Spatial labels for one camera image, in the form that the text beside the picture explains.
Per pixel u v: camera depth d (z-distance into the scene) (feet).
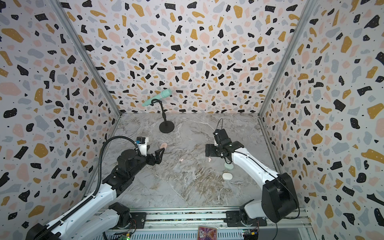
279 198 1.38
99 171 1.72
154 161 2.34
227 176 2.92
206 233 2.28
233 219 2.43
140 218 2.41
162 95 2.88
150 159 2.26
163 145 3.29
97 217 1.85
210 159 3.12
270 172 1.51
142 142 2.17
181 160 3.11
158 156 2.33
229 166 2.97
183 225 2.40
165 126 3.69
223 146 2.09
